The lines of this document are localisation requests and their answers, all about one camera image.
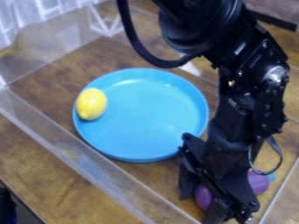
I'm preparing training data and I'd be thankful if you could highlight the white patterned curtain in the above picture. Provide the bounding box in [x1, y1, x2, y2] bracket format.
[0, 0, 115, 52]

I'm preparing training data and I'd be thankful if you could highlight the thin black wire loop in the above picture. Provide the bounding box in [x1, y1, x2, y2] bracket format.
[247, 135, 285, 177]

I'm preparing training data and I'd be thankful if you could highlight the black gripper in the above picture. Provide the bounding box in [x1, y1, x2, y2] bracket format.
[178, 133, 261, 224]

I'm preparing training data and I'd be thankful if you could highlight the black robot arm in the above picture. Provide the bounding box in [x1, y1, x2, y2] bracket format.
[154, 0, 290, 224]

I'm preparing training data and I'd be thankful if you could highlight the yellow toy lemon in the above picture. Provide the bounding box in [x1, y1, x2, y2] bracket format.
[75, 88, 109, 121]

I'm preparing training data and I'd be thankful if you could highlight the clear acrylic enclosure wall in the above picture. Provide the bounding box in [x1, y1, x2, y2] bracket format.
[0, 0, 299, 224]

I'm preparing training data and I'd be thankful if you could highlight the black braided cable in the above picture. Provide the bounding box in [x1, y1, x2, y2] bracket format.
[117, 0, 201, 69]

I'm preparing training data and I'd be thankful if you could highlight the blue round tray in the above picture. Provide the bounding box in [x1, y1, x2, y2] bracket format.
[73, 67, 210, 163]

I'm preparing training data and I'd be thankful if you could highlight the purple toy eggplant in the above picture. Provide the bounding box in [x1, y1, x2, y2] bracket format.
[195, 171, 277, 210]

